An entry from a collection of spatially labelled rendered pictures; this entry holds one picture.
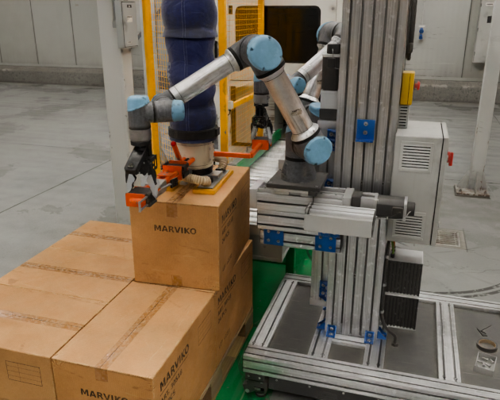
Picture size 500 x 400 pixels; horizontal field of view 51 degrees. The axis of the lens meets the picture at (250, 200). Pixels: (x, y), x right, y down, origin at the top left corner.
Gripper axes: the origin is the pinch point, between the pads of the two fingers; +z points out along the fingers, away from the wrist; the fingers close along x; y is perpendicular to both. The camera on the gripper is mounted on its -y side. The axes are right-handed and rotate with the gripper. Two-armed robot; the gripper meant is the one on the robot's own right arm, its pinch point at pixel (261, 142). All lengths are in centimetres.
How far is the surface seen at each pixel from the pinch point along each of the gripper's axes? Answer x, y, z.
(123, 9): -107, -79, -63
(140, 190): -27, 89, -1
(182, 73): -26, 40, -37
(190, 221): -19, 60, 22
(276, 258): 8, -3, 66
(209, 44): -16, 34, -49
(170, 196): -30, 52, 14
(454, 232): 128, -170, 107
